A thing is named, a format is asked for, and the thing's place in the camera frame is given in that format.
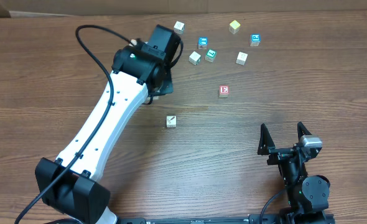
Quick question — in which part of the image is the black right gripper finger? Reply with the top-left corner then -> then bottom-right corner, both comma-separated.
258,123 -> 276,156
297,121 -> 312,139

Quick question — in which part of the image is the red E wooden block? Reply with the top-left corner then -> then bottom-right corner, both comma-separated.
218,85 -> 230,98

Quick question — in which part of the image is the wooden leaf number two block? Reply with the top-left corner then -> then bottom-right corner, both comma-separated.
144,96 -> 159,105

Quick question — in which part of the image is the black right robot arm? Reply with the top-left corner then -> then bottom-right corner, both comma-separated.
251,122 -> 335,224

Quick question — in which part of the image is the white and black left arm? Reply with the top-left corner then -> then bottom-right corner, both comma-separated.
35,43 -> 182,223

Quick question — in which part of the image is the green sided elephant block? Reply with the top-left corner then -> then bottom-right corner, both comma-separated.
189,51 -> 202,65

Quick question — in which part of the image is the blue framed wooden block centre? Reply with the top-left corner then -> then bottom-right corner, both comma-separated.
198,37 -> 208,49

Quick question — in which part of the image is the blue framed wooden block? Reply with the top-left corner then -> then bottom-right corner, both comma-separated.
198,37 -> 208,49
250,34 -> 261,47

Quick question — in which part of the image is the green L wooden block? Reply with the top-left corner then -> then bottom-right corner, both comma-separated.
205,49 -> 217,63

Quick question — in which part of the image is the wooden block top centre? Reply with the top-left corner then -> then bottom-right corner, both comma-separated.
174,21 -> 185,35

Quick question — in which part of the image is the plain wooden block right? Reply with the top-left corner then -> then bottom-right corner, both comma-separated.
236,52 -> 248,65

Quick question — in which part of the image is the yellow topped wooden block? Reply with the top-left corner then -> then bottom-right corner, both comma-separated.
229,20 -> 241,34

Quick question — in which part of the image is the blue framed wooden block right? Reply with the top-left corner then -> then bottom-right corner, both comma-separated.
250,34 -> 261,47

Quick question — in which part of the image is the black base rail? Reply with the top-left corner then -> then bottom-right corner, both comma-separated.
117,214 -> 335,224

